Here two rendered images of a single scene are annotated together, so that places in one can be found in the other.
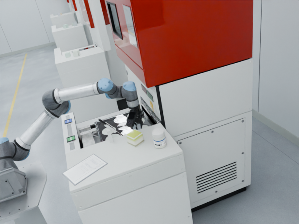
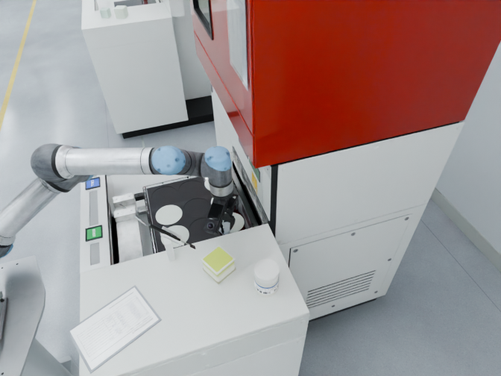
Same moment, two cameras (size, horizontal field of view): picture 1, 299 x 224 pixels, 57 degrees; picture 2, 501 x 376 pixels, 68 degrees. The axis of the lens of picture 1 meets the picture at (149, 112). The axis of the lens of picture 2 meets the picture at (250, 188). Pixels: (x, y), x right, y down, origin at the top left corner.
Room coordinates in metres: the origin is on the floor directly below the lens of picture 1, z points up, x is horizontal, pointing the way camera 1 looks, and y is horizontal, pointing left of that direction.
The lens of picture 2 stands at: (0.70, 0.04, 1.94)
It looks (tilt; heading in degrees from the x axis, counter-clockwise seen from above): 44 degrees down; 357
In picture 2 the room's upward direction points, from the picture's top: 2 degrees counter-clockwise
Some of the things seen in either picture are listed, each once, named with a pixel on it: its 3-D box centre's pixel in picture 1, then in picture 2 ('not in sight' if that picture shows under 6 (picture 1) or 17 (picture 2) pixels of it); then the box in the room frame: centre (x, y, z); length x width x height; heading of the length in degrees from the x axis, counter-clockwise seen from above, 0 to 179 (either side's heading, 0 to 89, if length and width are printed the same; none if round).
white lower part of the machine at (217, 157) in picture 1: (189, 142); (302, 218); (2.00, -0.30, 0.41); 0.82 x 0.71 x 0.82; 14
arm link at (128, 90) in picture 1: (129, 90); (218, 165); (1.55, 0.09, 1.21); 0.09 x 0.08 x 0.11; 75
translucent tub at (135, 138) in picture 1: (135, 138); (218, 265); (1.34, 0.11, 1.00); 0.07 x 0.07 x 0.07; 41
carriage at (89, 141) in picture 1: (88, 142); (129, 234); (1.60, 0.45, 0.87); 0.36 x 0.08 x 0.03; 14
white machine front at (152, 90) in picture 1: (142, 92); (237, 142); (1.92, 0.03, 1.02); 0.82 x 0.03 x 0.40; 14
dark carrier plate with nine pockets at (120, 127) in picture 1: (123, 126); (197, 208); (1.68, 0.20, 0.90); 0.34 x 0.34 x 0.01; 14
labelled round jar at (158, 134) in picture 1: (159, 138); (266, 277); (1.28, -0.03, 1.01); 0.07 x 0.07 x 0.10
